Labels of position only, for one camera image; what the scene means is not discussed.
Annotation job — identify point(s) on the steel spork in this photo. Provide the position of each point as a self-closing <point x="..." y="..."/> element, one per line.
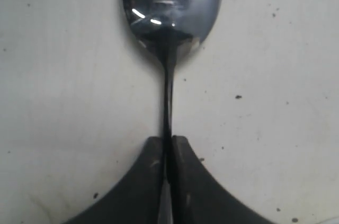
<point x="170" y="30"/>

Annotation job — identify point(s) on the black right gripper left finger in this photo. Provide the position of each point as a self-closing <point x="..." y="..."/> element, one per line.
<point x="136" y="197"/>

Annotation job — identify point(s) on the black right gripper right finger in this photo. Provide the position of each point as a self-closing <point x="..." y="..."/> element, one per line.
<point x="197" y="197"/>

